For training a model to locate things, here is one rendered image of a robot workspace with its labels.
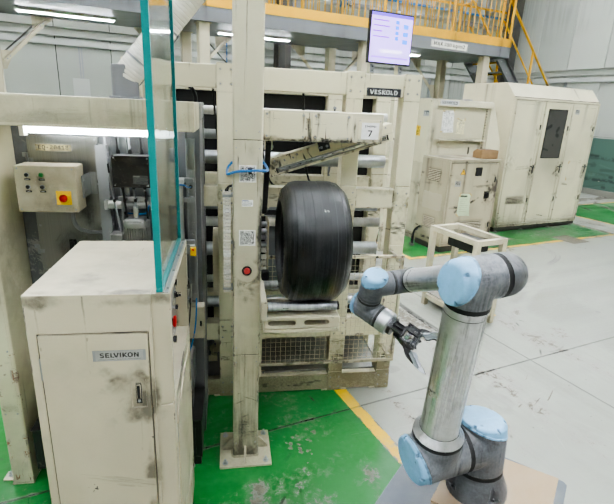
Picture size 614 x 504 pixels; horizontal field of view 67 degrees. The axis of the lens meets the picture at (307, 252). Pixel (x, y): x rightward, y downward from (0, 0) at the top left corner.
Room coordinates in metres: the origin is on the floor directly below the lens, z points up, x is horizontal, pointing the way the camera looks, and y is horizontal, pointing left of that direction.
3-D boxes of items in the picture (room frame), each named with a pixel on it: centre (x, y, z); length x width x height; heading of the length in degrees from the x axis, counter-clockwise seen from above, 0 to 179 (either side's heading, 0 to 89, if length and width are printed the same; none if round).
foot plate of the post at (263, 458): (2.09, 0.29, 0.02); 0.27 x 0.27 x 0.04; 10
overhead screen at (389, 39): (5.88, -0.85, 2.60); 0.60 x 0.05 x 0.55; 116
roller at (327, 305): (2.02, 0.01, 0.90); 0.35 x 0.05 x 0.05; 100
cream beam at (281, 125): (2.47, -0.03, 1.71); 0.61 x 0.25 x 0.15; 100
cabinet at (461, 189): (6.45, -2.07, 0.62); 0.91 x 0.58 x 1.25; 116
